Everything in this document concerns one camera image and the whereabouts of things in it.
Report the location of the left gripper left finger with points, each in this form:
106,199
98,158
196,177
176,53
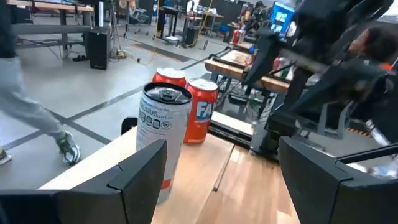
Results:
133,193

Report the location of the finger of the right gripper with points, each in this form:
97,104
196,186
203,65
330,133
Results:
264,56

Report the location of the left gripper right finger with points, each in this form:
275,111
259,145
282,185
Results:
326,199

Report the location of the white Celsius Peach Vibe can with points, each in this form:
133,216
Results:
161,124

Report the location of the red Fanta can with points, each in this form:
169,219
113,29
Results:
202,112
169,76

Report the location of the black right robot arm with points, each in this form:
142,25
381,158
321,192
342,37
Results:
311,102

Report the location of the red beverage can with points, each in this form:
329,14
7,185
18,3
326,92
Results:
235,35

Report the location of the wooden neighbouring table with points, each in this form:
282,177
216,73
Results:
239,67

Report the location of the blue screen monitor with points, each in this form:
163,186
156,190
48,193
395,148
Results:
281,18

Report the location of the person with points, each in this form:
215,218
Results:
18,102
376,43

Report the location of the black waste bin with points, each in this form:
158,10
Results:
192,35

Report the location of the black standing desk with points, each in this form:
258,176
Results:
169,18

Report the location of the orange striped floor mat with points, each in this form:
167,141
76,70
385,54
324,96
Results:
161,53

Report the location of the black office chair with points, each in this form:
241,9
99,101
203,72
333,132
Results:
140,18

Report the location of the black computer tower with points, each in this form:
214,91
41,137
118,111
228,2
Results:
98,49

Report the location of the grey workbench wooden top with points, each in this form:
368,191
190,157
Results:
49,29

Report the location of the black aluminium rail frame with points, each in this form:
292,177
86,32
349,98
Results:
230,132

